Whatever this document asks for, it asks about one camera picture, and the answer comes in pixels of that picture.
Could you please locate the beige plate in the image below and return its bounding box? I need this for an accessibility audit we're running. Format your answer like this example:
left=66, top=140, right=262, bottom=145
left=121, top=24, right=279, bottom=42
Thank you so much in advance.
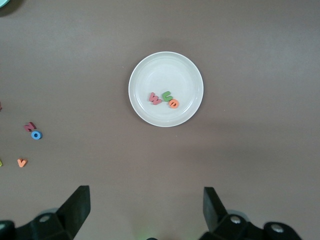
left=128, top=51, right=204, bottom=128

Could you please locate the green foam letter u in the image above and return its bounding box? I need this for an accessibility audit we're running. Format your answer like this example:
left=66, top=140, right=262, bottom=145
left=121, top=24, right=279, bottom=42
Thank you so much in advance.
left=161, top=90, right=174, bottom=103

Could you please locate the brown table cover sheet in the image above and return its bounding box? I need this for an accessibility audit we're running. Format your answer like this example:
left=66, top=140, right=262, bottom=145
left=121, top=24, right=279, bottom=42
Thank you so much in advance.
left=0, top=0, right=320, bottom=240

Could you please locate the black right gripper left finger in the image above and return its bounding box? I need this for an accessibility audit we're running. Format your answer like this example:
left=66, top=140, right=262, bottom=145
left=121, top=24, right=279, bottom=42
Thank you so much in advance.
left=0, top=185, right=91, bottom=240

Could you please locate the pale green plate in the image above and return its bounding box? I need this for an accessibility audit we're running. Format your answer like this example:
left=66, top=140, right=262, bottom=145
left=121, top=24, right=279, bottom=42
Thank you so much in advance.
left=0, top=0, right=23, bottom=17

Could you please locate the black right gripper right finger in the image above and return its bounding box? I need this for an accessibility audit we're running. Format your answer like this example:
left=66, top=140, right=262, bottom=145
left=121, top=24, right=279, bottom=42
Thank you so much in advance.
left=198, top=186, right=304, bottom=240

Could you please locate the pink foam letter w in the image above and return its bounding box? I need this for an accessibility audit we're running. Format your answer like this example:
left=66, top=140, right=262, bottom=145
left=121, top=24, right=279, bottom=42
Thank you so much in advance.
left=148, top=91, right=163, bottom=106

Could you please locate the dark red foam letter z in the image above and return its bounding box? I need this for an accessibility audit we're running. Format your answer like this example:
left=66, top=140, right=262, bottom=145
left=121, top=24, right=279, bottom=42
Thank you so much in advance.
left=23, top=121, right=37, bottom=133

